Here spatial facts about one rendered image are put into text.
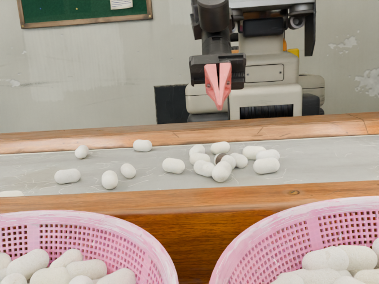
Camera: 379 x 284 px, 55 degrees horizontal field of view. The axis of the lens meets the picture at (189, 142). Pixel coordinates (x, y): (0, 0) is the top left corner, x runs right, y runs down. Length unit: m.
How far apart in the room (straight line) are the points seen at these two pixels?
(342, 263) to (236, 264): 0.09
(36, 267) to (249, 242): 0.17
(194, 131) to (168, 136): 0.05
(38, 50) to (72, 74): 0.29
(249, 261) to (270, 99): 0.90
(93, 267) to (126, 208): 0.06
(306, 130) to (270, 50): 0.54
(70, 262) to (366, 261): 0.23
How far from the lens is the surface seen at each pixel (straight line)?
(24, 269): 0.33
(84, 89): 2.72
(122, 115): 2.66
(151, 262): 0.26
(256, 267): 0.27
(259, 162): 0.47
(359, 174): 0.49
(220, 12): 0.68
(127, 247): 0.29
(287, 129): 0.69
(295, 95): 1.14
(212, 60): 0.65
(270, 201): 0.33
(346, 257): 0.30
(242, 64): 0.68
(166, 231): 0.33
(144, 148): 0.63
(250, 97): 1.12
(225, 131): 0.68
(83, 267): 0.30
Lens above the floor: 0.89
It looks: 12 degrees down
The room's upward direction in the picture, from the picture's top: 4 degrees counter-clockwise
